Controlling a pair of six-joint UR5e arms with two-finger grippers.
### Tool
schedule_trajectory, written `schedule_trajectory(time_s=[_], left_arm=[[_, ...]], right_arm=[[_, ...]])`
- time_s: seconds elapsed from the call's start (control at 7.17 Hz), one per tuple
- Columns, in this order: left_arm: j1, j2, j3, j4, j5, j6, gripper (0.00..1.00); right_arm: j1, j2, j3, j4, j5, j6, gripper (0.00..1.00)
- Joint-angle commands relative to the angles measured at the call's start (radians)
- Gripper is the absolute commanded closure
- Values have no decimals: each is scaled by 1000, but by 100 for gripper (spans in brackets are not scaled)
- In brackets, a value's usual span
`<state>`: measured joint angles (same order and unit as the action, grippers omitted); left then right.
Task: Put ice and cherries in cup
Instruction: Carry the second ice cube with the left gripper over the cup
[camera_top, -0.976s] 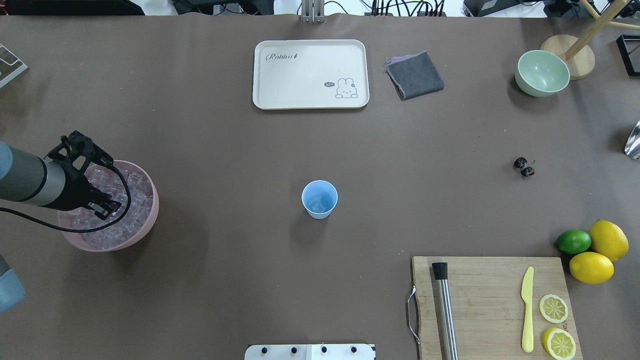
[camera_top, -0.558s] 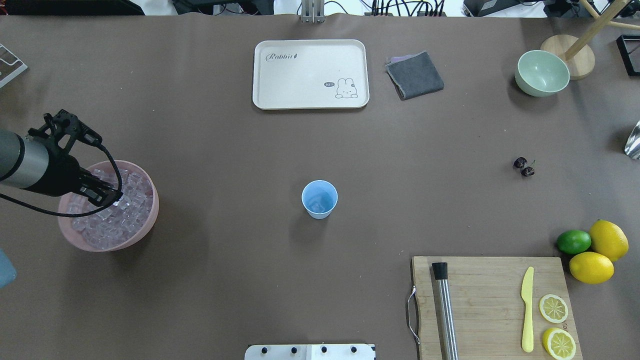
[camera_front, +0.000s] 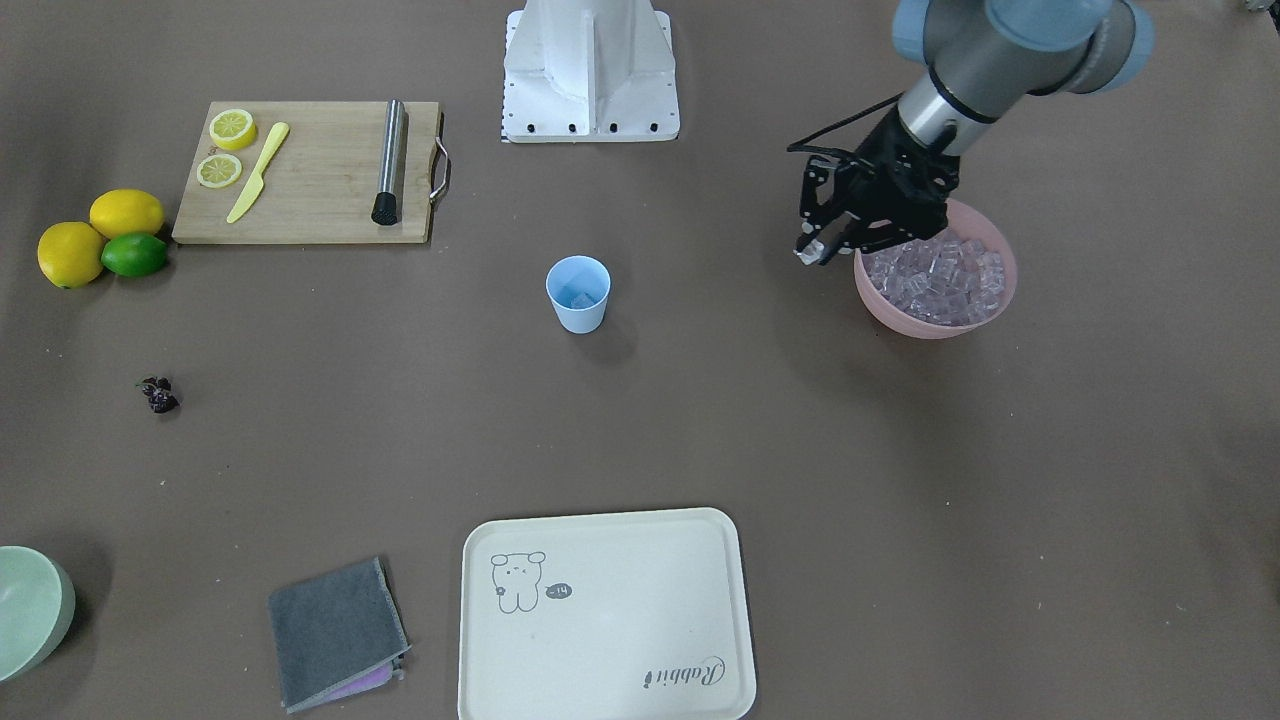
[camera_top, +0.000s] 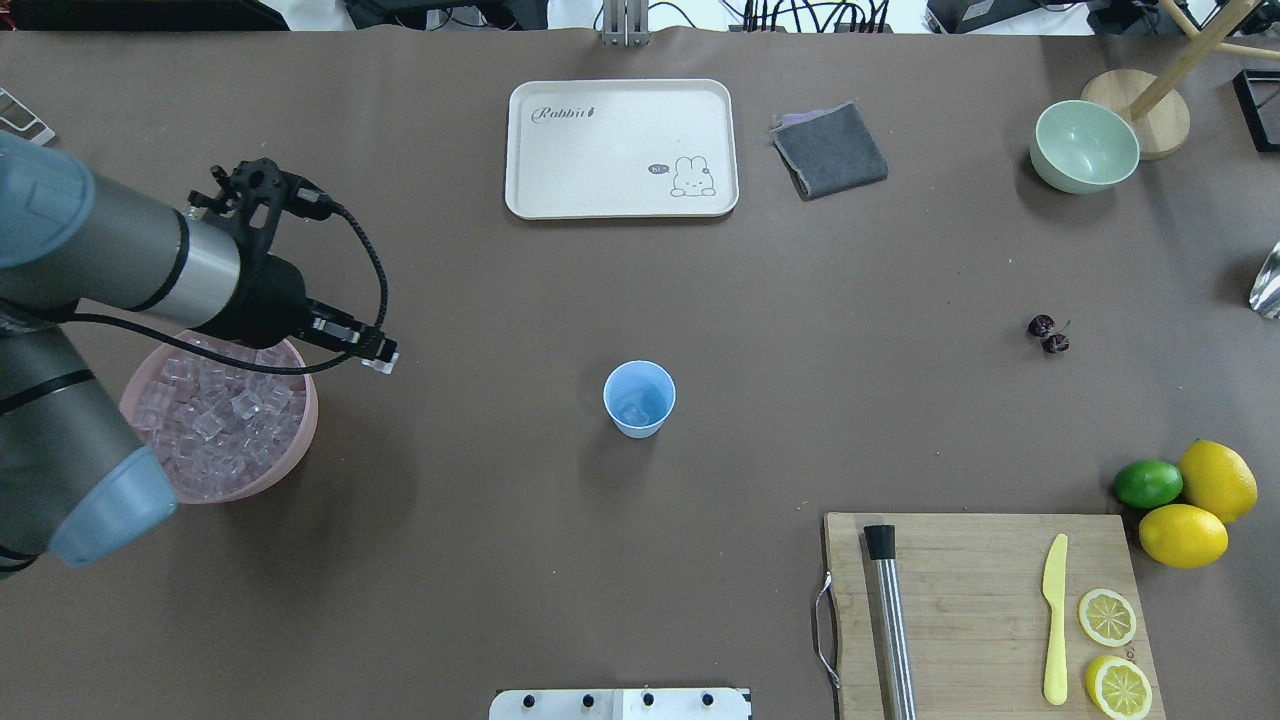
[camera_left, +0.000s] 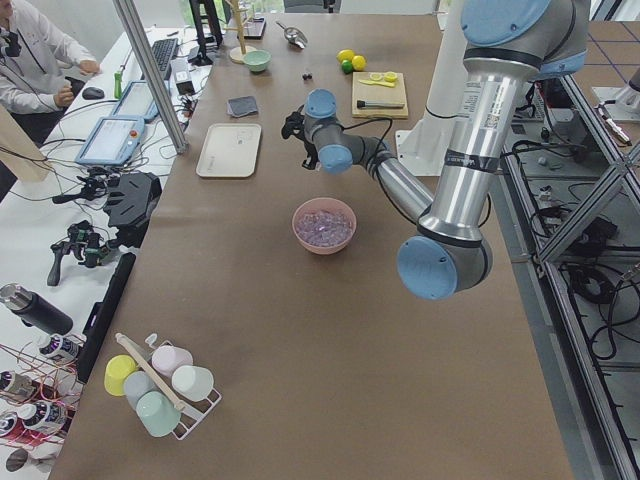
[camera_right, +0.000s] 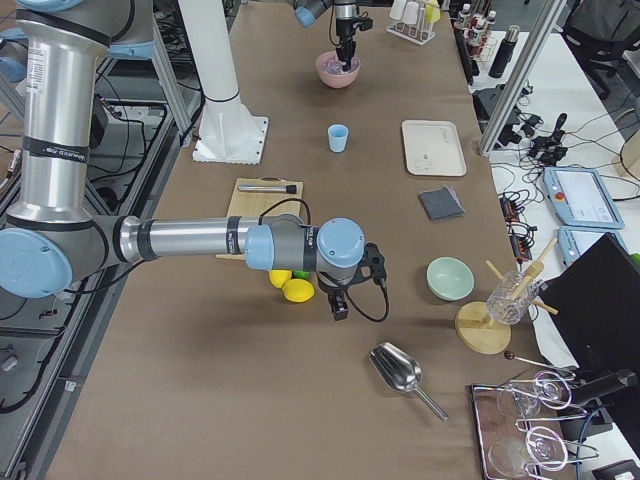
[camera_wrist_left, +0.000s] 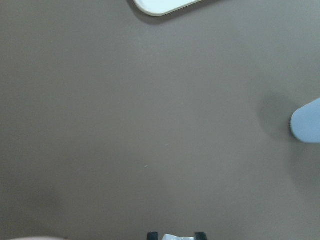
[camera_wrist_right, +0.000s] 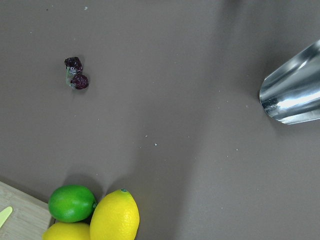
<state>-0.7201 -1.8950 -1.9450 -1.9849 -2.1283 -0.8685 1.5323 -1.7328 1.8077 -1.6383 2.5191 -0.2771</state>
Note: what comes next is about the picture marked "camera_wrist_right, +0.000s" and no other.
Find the yellow lemon outer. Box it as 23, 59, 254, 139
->
89, 188, 140, 240

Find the green lime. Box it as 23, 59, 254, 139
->
48, 184, 97, 223

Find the silver metal scoop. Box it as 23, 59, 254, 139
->
259, 40, 320, 125

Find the yellow lemon near board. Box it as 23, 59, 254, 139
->
42, 222, 90, 240

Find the bamboo cutting board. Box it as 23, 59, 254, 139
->
0, 182, 54, 240

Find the yellow plastic knife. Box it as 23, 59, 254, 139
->
0, 206, 13, 228

